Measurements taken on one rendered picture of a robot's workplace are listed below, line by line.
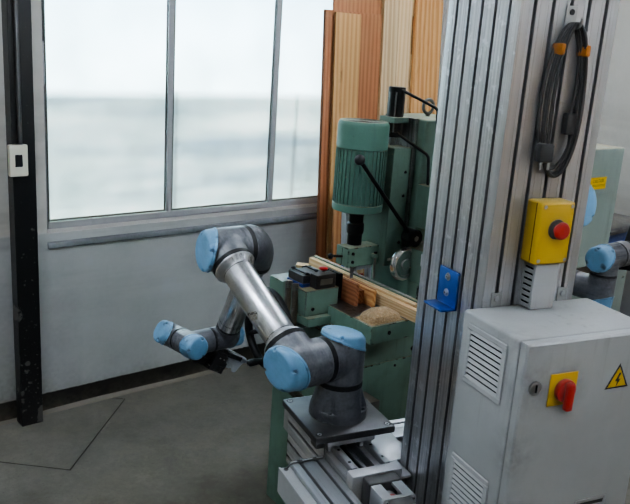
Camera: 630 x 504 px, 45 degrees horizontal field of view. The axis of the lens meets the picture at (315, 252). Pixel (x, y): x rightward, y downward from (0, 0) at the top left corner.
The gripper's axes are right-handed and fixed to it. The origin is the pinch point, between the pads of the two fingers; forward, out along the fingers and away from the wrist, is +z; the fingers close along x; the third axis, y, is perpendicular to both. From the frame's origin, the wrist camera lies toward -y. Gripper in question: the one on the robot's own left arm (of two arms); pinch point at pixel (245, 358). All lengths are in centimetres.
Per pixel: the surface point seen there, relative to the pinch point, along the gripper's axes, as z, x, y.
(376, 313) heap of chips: 12.6, 33.0, -34.0
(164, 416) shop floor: 49, -96, 53
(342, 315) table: 10.9, 21.1, -28.4
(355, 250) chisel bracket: 15, 7, -50
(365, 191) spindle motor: 3, 11, -69
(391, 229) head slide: 22, 11, -63
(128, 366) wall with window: 38, -128, 43
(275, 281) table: 11.2, -19.9, -28.0
